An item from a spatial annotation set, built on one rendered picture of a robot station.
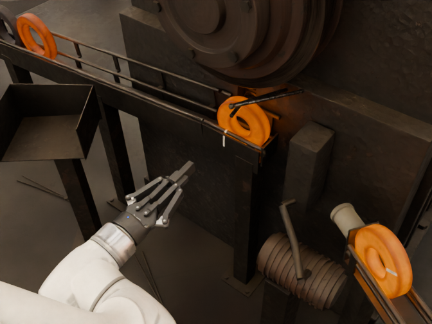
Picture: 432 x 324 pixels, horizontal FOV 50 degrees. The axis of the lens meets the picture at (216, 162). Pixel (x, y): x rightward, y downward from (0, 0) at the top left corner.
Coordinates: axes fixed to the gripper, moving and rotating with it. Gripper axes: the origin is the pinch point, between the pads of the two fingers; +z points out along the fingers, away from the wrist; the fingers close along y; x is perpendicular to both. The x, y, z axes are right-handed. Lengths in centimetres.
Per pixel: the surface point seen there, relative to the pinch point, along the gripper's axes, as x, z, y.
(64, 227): -74, -10, -69
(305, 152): 2.1, 20.7, 21.0
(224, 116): -1.9, 22.8, -5.1
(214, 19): 34.3, 15.0, 1.1
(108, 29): -85, 110, -171
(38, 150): -14, -10, -51
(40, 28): -5, 24, -88
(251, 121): 0.4, 23.2, 3.5
